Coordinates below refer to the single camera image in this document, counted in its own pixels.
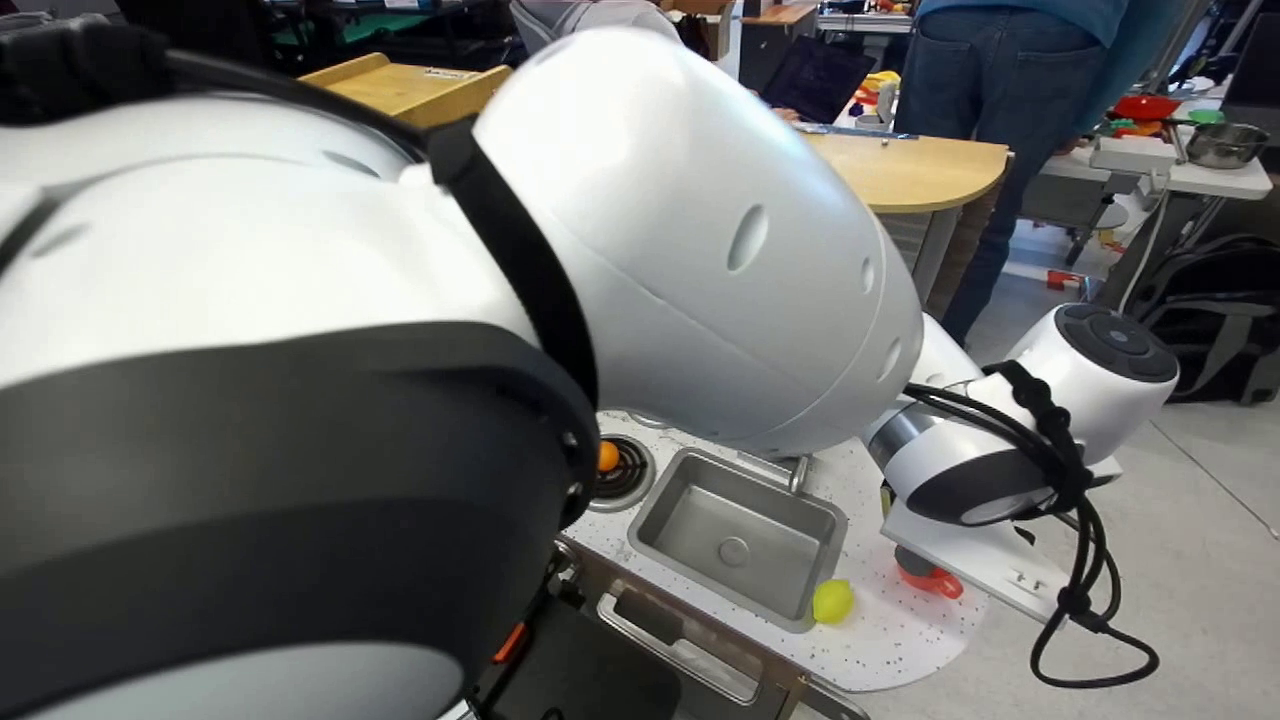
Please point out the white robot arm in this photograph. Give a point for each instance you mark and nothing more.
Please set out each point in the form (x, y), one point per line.
(694, 243)

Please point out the orange ball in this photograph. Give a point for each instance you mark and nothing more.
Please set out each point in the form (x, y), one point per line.
(607, 459)

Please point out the black coil toy burner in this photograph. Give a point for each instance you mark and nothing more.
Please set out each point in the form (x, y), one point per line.
(626, 476)

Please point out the metal toy sink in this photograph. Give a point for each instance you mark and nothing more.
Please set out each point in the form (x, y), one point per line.
(734, 532)

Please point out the yellow-green toy lemon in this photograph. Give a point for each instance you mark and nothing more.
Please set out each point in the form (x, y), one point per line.
(832, 603)

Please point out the black perforated robot table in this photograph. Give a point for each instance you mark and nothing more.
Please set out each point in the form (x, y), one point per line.
(585, 679)

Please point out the round wooden table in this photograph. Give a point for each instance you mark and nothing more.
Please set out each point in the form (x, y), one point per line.
(920, 175)

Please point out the white speckled toy kitchen counter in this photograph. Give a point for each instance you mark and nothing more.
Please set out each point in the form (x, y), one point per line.
(907, 643)

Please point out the white flat panel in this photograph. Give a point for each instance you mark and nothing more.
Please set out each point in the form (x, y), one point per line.
(1026, 573)

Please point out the person in blue jeans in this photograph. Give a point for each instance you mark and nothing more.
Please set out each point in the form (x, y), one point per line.
(987, 81)

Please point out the white table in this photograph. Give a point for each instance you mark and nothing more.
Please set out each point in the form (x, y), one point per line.
(1161, 170)

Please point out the red bowl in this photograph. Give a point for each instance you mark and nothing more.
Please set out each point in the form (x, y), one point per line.
(1140, 104)

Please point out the black backpack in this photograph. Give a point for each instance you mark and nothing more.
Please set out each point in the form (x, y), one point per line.
(1212, 322)

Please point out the metal bowl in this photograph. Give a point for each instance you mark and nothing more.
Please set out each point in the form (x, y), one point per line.
(1225, 141)

